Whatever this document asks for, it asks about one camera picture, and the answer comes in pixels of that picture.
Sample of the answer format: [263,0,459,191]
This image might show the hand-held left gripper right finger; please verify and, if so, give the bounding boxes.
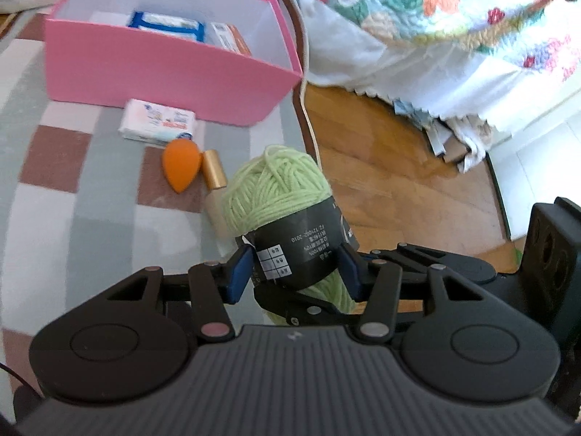
[340,243,489,344]

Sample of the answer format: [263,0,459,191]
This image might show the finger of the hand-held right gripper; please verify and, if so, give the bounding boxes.
[358,242,455,282]
[253,283,367,328]

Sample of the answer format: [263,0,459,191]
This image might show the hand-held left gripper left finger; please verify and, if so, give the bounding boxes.
[106,243,253,344]

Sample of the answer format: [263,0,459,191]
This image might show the green yarn ball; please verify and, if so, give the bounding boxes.
[223,144,360,328]

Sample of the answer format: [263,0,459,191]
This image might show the foundation bottle with gold cap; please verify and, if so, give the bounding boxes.
[202,149,241,241]

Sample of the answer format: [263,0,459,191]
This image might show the orange makeup sponge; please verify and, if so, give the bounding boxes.
[163,140,203,194]

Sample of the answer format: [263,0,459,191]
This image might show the white tissue packet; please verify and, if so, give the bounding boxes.
[119,98,199,147]

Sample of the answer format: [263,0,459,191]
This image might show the pink cardboard box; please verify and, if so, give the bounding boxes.
[44,0,304,128]

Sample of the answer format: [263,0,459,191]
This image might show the orange and white card box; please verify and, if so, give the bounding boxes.
[209,22,252,55]

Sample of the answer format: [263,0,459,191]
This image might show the blue wet wipes packet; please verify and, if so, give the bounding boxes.
[128,10,207,41]

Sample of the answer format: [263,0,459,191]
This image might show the white cabinet panel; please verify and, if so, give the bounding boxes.
[487,113,581,242]

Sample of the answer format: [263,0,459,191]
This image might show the papers under bed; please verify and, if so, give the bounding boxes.
[394,99,495,174]

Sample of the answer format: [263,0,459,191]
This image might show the floral quilt bed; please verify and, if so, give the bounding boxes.
[290,0,581,175]

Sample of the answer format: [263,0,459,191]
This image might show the checkered cat rug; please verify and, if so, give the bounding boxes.
[0,0,328,400]

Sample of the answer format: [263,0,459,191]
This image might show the floral quilt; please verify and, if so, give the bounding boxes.
[268,0,581,83]

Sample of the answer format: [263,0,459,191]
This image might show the black cable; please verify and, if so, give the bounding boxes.
[0,362,29,388]

